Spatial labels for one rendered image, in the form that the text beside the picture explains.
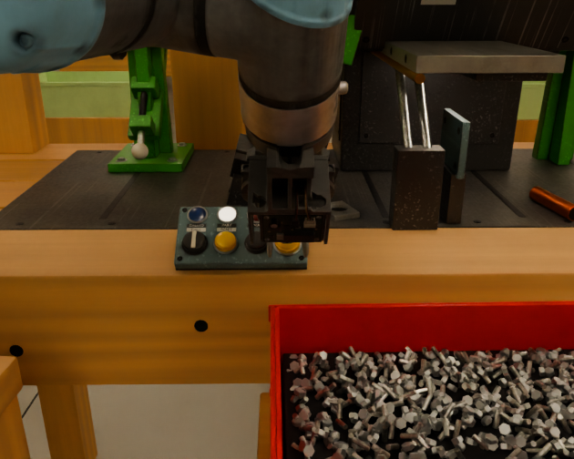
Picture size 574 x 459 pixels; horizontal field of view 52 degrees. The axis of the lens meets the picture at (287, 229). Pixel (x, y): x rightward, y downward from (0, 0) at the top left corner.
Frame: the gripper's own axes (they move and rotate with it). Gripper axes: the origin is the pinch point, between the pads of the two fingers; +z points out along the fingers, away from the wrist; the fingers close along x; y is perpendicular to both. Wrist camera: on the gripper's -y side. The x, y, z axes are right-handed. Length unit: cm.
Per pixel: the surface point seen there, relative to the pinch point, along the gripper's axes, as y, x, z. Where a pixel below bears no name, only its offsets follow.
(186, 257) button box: 1.8, -11.3, 2.9
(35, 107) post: -53, -52, 35
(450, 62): -13.7, 17.5, -11.4
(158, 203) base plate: -15.9, -18.9, 17.4
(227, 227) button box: -2.2, -6.9, 2.9
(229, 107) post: -50, -11, 32
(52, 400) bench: -9, -57, 91
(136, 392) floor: -24, -47, 133
